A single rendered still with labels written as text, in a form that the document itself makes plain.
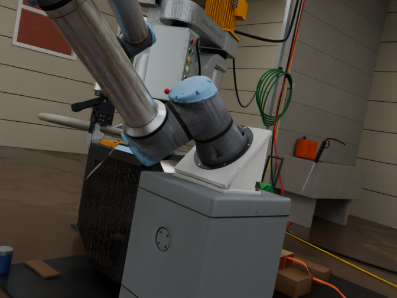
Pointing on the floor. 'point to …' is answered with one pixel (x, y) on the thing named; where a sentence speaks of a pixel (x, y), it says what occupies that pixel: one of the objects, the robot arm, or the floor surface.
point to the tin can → (5, 258)
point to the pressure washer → (275, 178)
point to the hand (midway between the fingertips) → (88, 143)
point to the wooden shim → (42, 268)
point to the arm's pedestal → (202, 241)
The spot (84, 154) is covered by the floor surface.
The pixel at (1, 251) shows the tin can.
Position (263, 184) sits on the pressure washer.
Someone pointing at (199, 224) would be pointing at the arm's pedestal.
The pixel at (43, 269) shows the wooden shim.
